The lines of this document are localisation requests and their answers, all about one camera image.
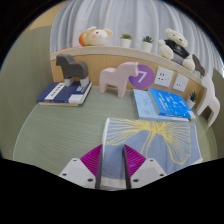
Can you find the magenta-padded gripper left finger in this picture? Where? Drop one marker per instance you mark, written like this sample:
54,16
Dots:
75,171

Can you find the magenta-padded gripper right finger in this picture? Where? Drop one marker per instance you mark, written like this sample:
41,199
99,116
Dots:
150,170

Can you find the blue towel with yellow print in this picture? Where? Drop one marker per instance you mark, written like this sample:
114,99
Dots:
160,140

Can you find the light blue book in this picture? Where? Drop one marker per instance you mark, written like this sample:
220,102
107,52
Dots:
143,105

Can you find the small potted plant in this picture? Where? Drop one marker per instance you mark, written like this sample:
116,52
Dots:
126,42
147,46
191,102

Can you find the dark blue book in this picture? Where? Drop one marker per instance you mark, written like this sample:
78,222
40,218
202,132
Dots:
60,93

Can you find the large white horse figure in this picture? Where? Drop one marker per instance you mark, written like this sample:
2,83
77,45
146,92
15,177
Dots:
210,100

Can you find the purple round number sign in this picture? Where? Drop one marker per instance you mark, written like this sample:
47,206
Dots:
145,77

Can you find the green divider panel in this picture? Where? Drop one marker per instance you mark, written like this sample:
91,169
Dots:
23,86
220,100

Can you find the pink horse figure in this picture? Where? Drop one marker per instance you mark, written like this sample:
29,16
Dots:
116,76

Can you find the dark grey horse figure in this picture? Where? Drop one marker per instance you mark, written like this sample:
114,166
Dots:
71,66

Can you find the white teddy bear, black shirt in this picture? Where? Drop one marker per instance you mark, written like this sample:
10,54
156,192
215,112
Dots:
176,50

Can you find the round cream plush toy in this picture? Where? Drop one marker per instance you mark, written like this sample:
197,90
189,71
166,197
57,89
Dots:
95,36

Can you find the grey-white curtain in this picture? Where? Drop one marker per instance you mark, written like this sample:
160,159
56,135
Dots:
133,16

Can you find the white wall socket plate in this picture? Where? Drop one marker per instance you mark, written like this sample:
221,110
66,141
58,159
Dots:
180,83
163,77

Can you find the beige wooden wall ledge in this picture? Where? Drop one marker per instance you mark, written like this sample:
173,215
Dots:
100,53

